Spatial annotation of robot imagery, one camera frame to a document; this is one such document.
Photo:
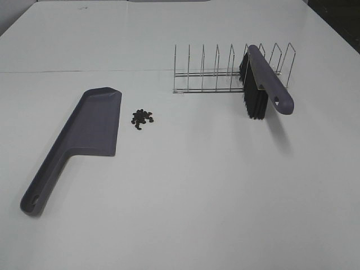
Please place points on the pile of coffee beans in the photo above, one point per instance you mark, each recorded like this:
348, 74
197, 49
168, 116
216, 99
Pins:
141, 117

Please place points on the purple plastic dustpan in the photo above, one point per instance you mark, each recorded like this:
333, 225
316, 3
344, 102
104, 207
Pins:
91, 129

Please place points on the chrome wire dish rack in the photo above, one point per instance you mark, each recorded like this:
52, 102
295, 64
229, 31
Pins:
213, 74

